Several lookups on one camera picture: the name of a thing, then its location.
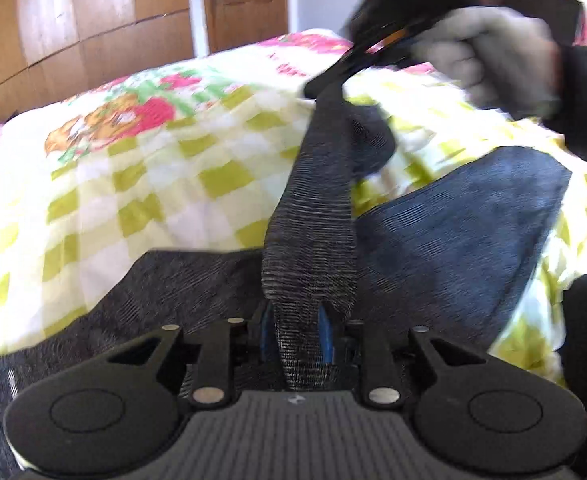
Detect checked floral bed sheet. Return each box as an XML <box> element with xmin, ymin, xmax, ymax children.
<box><xmin>0</xmin><ymin>0</ymin><xmax>587</xmax><ymax>397</ymax></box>

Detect wooden wardrobe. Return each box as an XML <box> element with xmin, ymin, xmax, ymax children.
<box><xmin>0</xmin><ymin>0</ymin><xmax>197</xmax><ymax>127</ymax></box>

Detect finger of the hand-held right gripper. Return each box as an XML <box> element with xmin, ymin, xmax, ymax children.
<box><xmin>303</xmin><ymin>30</ymin><xmax>410</xmax><ymax>102</ymax></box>

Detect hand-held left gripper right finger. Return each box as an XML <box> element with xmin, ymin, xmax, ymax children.
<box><xmin>317</xmin><ymin>305</ymin><xmax>489</xmax><ymax>408</ymax></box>

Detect person's right hand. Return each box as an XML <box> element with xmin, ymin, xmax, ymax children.
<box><xmin>412</xmin><ymin>9</ymin><xmax>565</xmax><ymax>117</ymax></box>

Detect wooden door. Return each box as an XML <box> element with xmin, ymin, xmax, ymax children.
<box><xmin>200</xmin><ymin>0</ymin><xmax>295</xmax><ymax>54</ymax></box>

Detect dark grey pants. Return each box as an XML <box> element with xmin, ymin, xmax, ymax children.
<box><xmin>0</xmin><ymin>79</ymin><xmax>574</xmax><ymax>480</ymax></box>

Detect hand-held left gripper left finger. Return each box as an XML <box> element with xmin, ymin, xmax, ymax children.
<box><xmin>106</xmin><ymin>302</ymin><xmax>277</xmax><ymax>408</ymax></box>

